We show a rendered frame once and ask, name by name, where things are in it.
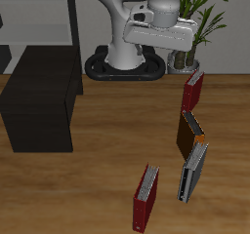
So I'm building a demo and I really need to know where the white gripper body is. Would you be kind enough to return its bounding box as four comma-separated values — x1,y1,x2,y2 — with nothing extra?
122,18,199,53

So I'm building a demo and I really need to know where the red book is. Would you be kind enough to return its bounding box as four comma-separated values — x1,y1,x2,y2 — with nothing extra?
132,163,160,234
181,69,206,114

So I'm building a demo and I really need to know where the orange book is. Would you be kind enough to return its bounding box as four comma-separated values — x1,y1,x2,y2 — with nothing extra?
176,109,206,162

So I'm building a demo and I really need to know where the dark brown wooden shelf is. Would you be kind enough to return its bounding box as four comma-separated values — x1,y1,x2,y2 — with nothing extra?
0,44,84,154

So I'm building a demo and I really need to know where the grey book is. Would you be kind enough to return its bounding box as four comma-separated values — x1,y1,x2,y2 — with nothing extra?
177,140,210,204

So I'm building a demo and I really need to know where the green pot plant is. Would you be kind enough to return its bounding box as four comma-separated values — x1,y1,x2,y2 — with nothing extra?
167,0,231,75

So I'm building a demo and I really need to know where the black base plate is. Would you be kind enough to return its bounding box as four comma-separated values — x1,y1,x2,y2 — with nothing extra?
84,44,167,82

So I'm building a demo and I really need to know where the white wall shelf unit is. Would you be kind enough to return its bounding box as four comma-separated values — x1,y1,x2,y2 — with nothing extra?
0,0,81,75

